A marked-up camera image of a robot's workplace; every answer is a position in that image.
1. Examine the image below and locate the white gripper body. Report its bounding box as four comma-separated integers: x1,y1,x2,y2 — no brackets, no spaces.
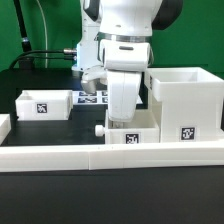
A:
107,71,142,122

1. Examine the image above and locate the white front drawer box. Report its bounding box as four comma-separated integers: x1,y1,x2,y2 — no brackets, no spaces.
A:
95,110,160,144

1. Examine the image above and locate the white drawer box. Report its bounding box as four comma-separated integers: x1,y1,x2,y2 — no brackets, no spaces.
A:
15,90,73,121
95,110,160,144

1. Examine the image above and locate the white drawer cabinet frame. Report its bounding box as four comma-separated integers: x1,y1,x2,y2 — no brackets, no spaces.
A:
144,67,224,142

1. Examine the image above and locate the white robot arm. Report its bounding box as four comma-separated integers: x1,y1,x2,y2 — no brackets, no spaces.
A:
72,0,183,122

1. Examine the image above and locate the white rear drawer box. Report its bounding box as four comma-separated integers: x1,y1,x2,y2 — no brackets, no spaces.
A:
15,90,73,121

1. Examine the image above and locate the white marker sheet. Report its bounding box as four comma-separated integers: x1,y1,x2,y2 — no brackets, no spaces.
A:
72,89,144,106

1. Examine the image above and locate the black pole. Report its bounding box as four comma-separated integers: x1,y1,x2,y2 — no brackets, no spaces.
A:
13,0,32,52

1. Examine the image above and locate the white U-shaped boundary fence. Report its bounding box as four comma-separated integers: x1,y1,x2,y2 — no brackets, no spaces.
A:
0,114,224,172

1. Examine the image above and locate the black cable with connector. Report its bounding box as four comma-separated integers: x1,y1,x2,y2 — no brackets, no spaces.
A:
8,47,78,70

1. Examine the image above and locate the white thin cable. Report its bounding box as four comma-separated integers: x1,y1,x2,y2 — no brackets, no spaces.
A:
35,0,49,69

